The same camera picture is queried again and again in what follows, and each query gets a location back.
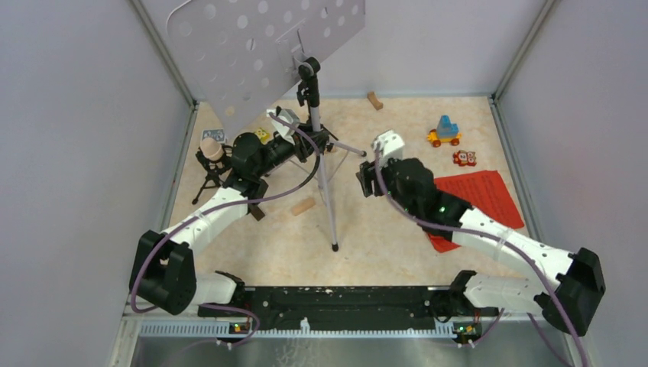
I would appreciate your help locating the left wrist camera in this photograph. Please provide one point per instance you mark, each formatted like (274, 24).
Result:
(284, 121)

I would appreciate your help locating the red owl toy block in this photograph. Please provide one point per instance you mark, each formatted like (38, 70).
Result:
(465, 158)

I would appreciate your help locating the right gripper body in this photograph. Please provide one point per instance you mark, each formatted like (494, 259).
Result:
(370, 174)

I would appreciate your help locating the toy microphone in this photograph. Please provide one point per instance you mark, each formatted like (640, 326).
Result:
(215, 158)

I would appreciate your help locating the lying wooden block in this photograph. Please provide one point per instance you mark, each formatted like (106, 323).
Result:
(303, 206)

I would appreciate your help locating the yellow toy car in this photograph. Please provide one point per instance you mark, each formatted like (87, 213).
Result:
(446, 131)

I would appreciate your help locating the yellow toy block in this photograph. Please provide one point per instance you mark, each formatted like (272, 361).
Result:
(263, 135)

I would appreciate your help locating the dark brown block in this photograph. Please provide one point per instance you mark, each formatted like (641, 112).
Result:
(256, 212)

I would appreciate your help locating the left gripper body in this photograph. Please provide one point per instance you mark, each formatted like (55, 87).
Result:
(301, 148)

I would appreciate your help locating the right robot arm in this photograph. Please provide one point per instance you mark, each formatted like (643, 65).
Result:
(564, 287)

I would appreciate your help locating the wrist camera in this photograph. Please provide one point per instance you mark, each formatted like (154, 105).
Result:
(388, 145)
(284, 121)

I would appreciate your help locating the silver music stand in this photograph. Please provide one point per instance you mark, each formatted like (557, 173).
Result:
(250, 56)

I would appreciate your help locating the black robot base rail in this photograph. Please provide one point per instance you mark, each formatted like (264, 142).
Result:
(363, 308)

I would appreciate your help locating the red sheet music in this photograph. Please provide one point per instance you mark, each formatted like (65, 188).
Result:
(487, 191)

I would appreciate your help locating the upright wooden block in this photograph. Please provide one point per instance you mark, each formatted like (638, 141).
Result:
(374, 101)

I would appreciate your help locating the blue playing card box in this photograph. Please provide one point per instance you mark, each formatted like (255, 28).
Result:
(215, 134)

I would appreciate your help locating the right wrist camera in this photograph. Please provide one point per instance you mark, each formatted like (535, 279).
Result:
(388, 145)

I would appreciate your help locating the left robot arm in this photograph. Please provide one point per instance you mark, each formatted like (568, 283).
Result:
(163, 273)

